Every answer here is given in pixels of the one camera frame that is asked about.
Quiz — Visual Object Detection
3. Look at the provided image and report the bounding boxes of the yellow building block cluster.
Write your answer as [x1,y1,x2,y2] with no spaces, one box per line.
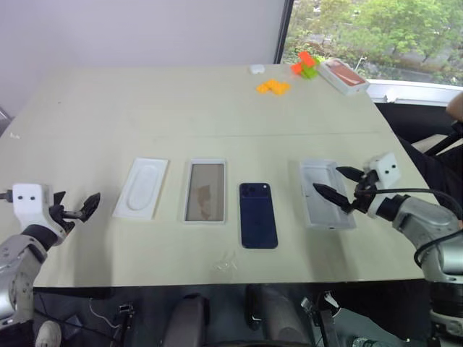
[255,79,292,98]

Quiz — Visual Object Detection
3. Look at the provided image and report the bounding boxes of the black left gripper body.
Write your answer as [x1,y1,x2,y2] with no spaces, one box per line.
[48,202,88,236]

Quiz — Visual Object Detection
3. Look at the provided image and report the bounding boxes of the red and green blocks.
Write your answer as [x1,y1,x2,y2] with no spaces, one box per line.
[290,51,315,75]

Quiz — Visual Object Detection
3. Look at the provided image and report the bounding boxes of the thin white floor cable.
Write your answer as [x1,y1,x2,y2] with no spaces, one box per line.
[88,296,121,330]

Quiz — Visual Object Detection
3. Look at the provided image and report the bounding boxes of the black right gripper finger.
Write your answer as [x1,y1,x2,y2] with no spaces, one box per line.
[313,183,354,215]
[336,166,364,182]

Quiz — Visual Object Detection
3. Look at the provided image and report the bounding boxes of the green trees outside window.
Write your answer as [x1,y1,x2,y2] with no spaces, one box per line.
[282,0,463,87]

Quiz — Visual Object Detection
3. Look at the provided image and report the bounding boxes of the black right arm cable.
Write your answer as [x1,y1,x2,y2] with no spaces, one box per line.
[368,187,463,269]

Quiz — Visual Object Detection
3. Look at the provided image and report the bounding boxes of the white box with reflective film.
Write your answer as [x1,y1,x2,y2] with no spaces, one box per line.
[179,157,229,226]

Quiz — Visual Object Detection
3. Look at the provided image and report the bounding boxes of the black window frame post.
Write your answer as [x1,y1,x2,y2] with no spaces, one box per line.
[273,0,295,65]

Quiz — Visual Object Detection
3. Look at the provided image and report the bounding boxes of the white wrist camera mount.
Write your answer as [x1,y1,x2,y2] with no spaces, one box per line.
[362,152,402,220]
[12,183,68,240]

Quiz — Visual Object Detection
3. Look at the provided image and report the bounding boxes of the black metal clamp stand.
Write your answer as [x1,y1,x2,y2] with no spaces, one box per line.
[300,288,341,347]
[114,302,135,347]

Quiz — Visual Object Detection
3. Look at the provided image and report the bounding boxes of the white shoe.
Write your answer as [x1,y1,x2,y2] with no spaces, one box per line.
[34,320,63,347]

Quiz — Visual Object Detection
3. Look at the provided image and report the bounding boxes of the dark blue smartphone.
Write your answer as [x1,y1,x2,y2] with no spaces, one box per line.
[238,181,279,250]

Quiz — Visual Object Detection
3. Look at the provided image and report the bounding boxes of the white moulded tray insert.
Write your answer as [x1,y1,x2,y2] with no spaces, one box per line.
[111,156,170,220]

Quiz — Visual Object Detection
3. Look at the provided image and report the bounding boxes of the green building block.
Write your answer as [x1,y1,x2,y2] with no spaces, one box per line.
[301,56,322,80]

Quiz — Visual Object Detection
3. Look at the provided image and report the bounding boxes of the white box with orange print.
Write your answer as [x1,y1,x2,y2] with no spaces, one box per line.
[319,58,371,98]

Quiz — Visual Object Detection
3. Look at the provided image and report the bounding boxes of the white window sill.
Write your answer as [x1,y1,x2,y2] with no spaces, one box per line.
[364,77,463,108]

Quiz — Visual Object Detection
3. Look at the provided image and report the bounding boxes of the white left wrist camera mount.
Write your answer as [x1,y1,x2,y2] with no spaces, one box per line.
[12,183,68,240]

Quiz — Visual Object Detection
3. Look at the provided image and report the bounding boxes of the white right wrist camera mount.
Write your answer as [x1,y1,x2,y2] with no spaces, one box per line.
[362,152,402,220]

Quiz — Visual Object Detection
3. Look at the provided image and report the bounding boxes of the dark rounded shape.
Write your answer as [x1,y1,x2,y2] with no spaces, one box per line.
[245,283,316,347]
[161,292,211,347]

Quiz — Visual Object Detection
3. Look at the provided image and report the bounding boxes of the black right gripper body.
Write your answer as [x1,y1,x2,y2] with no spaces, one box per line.
[346,170,381,216]

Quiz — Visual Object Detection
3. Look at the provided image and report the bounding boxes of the clear plastic wrap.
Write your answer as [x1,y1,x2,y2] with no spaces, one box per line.
[211,252,239,276]

